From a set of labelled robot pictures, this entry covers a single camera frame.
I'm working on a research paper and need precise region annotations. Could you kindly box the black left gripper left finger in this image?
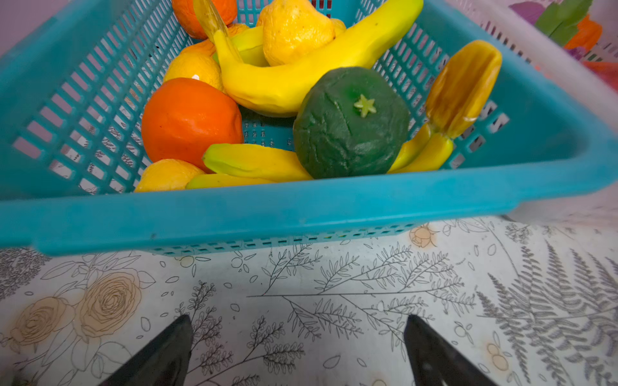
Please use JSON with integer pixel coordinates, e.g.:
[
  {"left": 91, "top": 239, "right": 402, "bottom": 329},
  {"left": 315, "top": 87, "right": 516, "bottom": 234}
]
[{"left": 100, "top": 315, "right": 193, "bottom": 386}]

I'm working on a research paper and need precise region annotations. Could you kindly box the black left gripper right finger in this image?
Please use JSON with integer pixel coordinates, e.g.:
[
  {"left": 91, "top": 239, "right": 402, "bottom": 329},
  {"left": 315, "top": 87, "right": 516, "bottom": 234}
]
[{"left": 404, "top": 315, "right": 496, "bottom": 386}]

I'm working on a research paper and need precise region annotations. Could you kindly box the small yellow toy fruit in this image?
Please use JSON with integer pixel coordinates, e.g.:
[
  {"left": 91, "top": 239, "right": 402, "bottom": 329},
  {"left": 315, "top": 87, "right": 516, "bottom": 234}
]
[{"left": 135, "top": 159, "right": 204, "bottom": 193}]

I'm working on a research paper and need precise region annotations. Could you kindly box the yellow toy banana bunch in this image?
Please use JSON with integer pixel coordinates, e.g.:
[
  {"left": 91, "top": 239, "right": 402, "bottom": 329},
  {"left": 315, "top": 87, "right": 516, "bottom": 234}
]
[{"left": 186, "top": 144, "right": 312, "bottom": 190}]

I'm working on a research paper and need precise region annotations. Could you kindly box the white plastic vegetable basket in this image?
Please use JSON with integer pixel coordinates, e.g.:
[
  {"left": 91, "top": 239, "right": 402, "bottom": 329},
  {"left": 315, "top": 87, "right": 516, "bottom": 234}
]
[{"left": 452, "top": 1, "right": 617, "bottom": 228}]

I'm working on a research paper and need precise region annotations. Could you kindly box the large orange toy fruit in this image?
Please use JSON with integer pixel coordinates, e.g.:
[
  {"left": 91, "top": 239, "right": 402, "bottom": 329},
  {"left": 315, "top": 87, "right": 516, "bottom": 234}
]
[{"left": 141, "top": 78, "right": 244, "bottom": 171}]

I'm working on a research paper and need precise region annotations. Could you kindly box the dark green round toy fruit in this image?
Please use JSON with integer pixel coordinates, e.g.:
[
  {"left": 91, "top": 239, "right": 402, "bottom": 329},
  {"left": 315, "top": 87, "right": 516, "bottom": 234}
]
[{"left": 293, "top": 67, "right": 410, "bottom": 179}]

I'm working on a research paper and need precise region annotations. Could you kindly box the yellow brown toy starfruit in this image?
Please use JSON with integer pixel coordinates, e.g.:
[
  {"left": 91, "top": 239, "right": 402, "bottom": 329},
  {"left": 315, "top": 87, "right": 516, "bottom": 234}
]
[{"left": 389, "top": 40, "right": 502, "bottom": 174}]

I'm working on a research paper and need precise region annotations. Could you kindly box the long yellow toy banana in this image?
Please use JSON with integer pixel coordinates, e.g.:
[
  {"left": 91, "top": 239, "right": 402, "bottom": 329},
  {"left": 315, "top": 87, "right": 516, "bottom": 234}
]
[{"left": 194, "top": 0, "right": 423, "bottom": 117}]

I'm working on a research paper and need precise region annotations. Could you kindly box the teal plastic fruit basket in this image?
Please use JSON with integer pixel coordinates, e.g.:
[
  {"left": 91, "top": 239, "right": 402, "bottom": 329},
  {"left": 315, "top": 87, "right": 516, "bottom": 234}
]
[{"left": 1, "top": 1, "right": 617, "bottom": 256}]

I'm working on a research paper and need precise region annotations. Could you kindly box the orange toy tangerine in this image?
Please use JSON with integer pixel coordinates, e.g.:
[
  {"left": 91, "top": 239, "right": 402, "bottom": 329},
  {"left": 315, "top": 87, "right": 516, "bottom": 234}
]
[{"left": 171, "top": 0, "right": 238, "bottom": 40}]

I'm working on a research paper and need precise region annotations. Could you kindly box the yellow toy lemon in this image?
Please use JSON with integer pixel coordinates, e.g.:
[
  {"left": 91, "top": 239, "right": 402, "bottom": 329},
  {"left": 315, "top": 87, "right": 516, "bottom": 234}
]
[{"left": 257, "top": 0, "right": 346, "bottom": 67}]

